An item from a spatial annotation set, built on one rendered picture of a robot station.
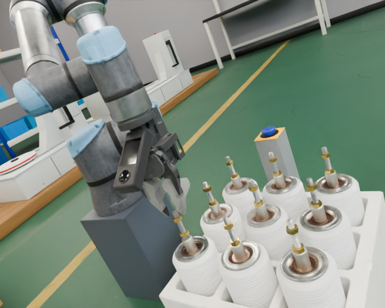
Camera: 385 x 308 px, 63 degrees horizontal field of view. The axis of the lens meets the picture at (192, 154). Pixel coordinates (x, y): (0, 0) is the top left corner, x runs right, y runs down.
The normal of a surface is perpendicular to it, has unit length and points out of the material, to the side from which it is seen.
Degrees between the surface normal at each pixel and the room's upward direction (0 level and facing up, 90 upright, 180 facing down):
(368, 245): 0
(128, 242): 90
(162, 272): 90
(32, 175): 90
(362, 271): 0
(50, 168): 90
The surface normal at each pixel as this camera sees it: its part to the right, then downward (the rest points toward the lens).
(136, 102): 0.54, 0.09
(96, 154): 0.26, 0.24
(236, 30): -0.42, 0.47
